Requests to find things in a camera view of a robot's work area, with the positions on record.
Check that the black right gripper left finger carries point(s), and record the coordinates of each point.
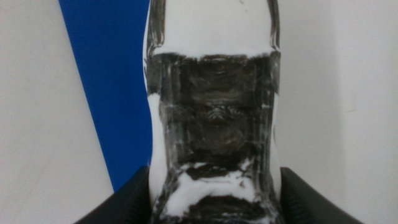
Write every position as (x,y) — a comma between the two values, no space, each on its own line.
(130,199)

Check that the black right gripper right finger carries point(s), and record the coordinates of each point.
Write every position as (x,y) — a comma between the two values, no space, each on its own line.
(304,202)

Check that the white and black shoe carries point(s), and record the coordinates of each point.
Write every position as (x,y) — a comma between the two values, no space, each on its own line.
(214,109)

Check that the blue rectangular mat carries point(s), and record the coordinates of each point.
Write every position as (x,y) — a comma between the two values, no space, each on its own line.
(112,77)

